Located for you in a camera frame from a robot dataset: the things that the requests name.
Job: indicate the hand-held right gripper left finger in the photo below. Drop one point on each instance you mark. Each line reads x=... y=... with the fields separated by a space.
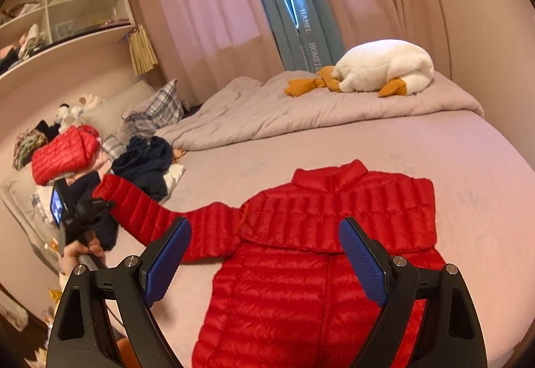
x=167 y=259

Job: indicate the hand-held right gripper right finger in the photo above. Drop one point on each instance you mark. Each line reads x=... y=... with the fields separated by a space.
x=363 y=263

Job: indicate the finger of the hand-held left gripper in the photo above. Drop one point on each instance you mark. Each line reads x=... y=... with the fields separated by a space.
x=102 y=205

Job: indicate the red down jacket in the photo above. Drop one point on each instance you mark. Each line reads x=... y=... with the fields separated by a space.
x=62 y=154
x=292 y=226

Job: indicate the pile of pale clothes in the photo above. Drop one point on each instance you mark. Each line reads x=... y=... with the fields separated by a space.
x=31 y=39

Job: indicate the person's left hand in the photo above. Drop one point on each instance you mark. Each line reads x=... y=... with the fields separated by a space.
x=77 y=251

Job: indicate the dark blue garment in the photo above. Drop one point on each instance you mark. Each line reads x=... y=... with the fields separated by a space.
x=85 y=188

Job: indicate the navy blue garment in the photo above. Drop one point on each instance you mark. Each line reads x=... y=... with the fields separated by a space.
x=144 y=167

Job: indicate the plaid cloth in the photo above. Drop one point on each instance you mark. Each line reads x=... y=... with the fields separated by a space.
x=112 y=146

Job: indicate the folded red down jacket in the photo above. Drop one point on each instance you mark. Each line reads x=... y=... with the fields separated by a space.
x=62 y=154

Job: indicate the white cloth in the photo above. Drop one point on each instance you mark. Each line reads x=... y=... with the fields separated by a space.
x=175 y=175

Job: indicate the multicoloured knitted cloth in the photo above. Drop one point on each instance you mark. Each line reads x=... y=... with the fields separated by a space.
x=27 y=146

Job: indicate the small orange toy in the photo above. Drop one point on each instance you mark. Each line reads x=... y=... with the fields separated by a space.
x=179 y=155

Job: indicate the beige pillow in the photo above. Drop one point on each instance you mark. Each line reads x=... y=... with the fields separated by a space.
x=113 y=108

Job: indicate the cream plush toy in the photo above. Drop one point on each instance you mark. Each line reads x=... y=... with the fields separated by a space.
x=90 y=102

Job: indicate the plaid pillow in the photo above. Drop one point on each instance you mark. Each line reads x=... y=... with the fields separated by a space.
x=163 y=104

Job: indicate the bed with pink sheet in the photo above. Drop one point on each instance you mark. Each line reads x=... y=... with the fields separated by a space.
x=459 y=192

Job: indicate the yellow hanging tassels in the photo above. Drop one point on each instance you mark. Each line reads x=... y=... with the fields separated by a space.
x=143 y=52

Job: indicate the beige quilt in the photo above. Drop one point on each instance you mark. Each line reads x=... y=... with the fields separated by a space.
x=271 y=108

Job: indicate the white shelf unit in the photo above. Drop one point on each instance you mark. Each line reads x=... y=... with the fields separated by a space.
x=67 y=8

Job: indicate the white goose plush toy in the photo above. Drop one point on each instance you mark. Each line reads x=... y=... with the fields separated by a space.
x=376 y=62

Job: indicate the blue curtain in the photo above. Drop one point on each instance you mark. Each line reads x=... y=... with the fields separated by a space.
x=305 y=33

